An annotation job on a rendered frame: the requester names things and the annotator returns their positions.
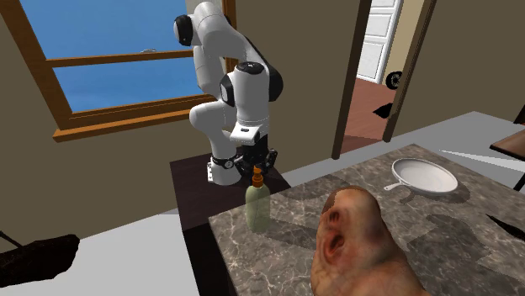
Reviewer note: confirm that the black pointed object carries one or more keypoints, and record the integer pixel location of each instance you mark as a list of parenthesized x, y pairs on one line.
[(510, 228)]

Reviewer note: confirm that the dark wooden table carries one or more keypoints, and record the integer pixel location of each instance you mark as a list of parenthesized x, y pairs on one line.
[(510, 143)]

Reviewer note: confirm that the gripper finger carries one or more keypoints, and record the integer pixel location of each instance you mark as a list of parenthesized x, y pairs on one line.
[(270, 159), (243, 164)]

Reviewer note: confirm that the green bottle with orange cap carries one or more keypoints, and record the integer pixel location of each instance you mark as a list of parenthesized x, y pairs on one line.
[(257, 205)]

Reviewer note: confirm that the wooden framed window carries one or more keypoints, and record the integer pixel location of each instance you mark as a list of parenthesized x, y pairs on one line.
[(115, 61)]

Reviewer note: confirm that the brown head bust figure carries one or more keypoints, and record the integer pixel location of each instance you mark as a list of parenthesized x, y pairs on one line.
[(357, 250)]

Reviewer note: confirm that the brown door frame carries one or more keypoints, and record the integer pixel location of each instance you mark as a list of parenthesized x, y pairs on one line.
[(348, 74)]

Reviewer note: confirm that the white panelled door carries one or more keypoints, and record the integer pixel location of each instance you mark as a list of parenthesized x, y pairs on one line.
[(379, 37)]

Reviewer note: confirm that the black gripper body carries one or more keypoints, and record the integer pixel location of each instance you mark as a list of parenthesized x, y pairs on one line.
[(255, 151)]

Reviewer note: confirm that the black lumpy object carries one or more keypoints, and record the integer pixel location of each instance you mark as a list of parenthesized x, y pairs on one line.
[(37, 258)]

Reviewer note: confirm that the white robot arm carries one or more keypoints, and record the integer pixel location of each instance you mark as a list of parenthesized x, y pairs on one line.
[(215, 45)]

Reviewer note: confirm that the white frying pan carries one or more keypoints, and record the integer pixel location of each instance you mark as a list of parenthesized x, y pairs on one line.
[(424, 176)]

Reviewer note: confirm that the dark robot stand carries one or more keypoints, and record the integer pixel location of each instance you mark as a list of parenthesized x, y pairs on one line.
[(197, 196)]

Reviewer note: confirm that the black round object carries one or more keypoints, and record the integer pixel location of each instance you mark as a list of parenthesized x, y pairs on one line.
[(394, 80)]

